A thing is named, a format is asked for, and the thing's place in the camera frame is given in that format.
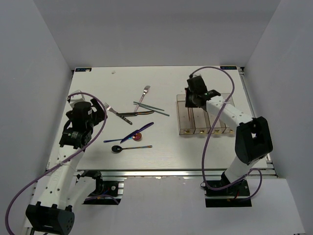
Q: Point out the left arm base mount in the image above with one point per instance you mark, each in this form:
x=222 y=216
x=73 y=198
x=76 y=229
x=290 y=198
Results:
x=105 y=191

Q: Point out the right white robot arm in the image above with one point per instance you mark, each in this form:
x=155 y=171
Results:
x=252 y=135

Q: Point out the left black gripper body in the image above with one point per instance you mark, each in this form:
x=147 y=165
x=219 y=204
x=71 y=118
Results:
x=97 y=116

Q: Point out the iridescent pink spoon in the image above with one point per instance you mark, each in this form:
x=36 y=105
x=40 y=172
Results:
x=136 y=137

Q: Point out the blue table label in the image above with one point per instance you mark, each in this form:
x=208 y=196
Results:
x=228 y=67
x=83 y=69

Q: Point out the right blue table label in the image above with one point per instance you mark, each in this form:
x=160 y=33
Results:
x=228 y=67

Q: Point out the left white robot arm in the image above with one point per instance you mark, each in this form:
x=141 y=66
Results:
x=53 y=212

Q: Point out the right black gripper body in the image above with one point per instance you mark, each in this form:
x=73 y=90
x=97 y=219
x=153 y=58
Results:
x=189 y=98

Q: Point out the purple knife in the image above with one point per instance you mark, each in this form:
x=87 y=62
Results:
x=137 y=131

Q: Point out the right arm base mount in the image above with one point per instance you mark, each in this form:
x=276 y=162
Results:
x=232 y=197

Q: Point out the dark-handled silver fork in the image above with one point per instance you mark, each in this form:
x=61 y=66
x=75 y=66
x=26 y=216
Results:
x=110 y=109

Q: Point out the black rainbow knife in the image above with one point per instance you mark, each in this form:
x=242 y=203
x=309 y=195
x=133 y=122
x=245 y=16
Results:
x=134 y=114

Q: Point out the left blue table label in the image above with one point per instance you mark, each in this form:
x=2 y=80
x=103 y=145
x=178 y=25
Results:
x=83 y=69

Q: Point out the silver pink-handled fork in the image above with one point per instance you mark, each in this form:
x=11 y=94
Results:
x=145 y=91

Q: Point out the black rainbow-handled spoon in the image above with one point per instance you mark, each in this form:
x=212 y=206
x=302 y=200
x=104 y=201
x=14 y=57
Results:
x=118 y=149

